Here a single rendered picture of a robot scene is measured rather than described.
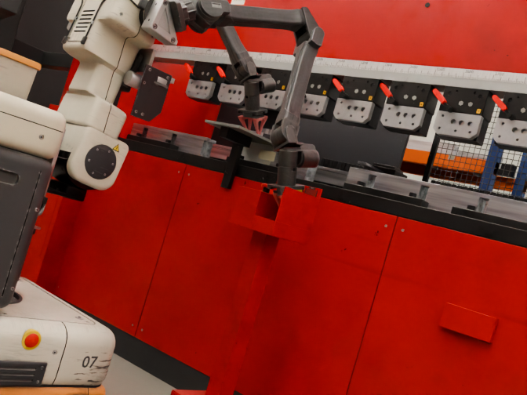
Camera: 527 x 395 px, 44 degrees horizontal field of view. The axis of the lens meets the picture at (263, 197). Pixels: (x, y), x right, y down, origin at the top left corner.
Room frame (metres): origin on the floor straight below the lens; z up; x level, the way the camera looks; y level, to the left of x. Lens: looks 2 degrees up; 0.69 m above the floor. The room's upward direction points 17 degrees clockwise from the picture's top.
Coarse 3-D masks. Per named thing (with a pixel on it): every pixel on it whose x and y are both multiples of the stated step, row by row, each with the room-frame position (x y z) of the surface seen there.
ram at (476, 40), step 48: (288, 0) 2.60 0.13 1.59; (336, 0) 2.45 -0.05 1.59; (384, 0) 2.32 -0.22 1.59; (432, 0) 2.20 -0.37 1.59; (480, 0) 2.10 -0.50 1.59; (288, 48) 2.55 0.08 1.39; (336, 48) 2.41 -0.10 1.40; (384, 48) 2.28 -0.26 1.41; (432, 48) 2.17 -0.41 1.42; (480, 48) 2.07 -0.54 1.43
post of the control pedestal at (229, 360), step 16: (256, 240) 1.99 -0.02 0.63; (272, 240) 1.98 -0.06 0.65; (256, 256) 1.97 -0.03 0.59; (272, 256) 2.00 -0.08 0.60; (256, 272) 1.97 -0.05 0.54; (240, 288) 1.99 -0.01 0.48; (256, 288) 1.98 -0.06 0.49; (240, 304) 1.98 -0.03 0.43; (256, 304) 1.99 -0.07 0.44; (240, 320) 1.96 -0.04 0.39; (224, 336) 2.00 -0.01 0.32; (240, 336) 1.97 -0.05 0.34; (224, 352) 1.98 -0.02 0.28; (240, 352) 1.99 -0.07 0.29; (224, 368) 1.97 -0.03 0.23; (240, 368) 2.00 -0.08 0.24; (208, 384) 2.00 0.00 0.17; (224, 384) 1.97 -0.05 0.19
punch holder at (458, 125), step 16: (448, 96) 2.10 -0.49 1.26; (464, 96) 2.07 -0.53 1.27; (480, 96) 2.04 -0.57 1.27; (448, 112) 2.09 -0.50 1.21; (464, 112) 2.06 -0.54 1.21; (480, 112) 2.03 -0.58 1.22; (448, 128) 2.08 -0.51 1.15; (464, 128) 2.05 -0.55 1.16; (480, 128) 2.03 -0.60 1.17; (480, 144) 2.07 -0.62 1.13
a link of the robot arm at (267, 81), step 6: (246, 66) 2.40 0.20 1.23; (252, 66) 2.41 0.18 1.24; (252, 72) 2.40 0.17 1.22; (246, 78) 2.42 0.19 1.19; (252, 78) 2.44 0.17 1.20; (264, 78) 2.45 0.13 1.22; (270, 78) 2.46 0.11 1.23; (264, 84) 2.43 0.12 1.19; (270, 84) 2.45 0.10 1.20; (264, 90) 2.44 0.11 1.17; (270, 90) 2.46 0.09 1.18
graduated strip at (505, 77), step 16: (160, 48) 3.03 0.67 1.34; (176, 48) 2.96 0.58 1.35; (192, 48) 2.89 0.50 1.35; (320, 64) 2.44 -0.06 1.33; (336, 64) 2.40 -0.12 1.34; (352, 64) 2.35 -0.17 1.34; (368, 64) 2.31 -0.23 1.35; (384, 64) 2.27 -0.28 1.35; (400, 64) 2.23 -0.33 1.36; (496, 80) 2.01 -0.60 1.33; (512, 80) 1.98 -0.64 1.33
